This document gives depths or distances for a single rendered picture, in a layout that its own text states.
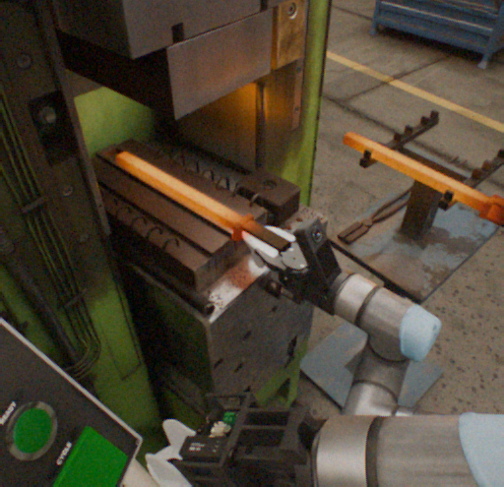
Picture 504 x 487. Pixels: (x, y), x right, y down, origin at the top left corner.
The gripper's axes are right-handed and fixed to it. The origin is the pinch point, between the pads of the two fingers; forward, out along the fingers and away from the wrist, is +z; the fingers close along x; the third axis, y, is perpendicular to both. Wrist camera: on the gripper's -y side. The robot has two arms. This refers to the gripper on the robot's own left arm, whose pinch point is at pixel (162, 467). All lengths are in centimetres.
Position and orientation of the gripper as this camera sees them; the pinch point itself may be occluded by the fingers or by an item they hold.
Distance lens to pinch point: 54.0
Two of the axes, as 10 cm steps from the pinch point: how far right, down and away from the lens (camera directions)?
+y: -4.6, -7.9, -4.0
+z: -8.2, 2.1, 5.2
